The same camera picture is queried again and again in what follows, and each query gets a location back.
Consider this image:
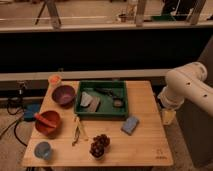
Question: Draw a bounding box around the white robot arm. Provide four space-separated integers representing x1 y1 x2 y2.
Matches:
157 62 213 125

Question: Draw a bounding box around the green plastic tray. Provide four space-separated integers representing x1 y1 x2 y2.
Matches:
74 80 129 120

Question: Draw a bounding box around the brown block in tray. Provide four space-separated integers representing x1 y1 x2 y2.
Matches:
88 97 100 112

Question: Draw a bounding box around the grey cloth in tray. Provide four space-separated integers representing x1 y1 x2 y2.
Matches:
80 92 93 107

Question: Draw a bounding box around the blue sponge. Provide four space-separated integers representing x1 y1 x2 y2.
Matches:
121 116 139 135

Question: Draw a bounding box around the small round dark object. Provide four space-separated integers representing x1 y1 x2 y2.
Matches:
113 99 123 107

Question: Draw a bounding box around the dark grapes bunch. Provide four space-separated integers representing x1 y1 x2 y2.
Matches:
90 134 110 159

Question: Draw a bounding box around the purple bowl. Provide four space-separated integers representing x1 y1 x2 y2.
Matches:
52 85 75 106

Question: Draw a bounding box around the red bowl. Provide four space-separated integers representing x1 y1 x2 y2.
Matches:
34 111 61 136

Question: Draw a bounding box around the small orange cup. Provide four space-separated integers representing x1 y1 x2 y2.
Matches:
48 74 61 85

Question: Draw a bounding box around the blue cup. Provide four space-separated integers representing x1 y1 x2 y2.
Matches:
34 141 52 160

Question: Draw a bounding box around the red spatula in bowl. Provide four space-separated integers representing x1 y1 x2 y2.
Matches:
34 113 56 128

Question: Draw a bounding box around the blue box on floor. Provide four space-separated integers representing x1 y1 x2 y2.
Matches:
23 104 40 122

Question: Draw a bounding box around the black cable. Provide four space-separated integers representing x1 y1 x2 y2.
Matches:
0 96 28 148

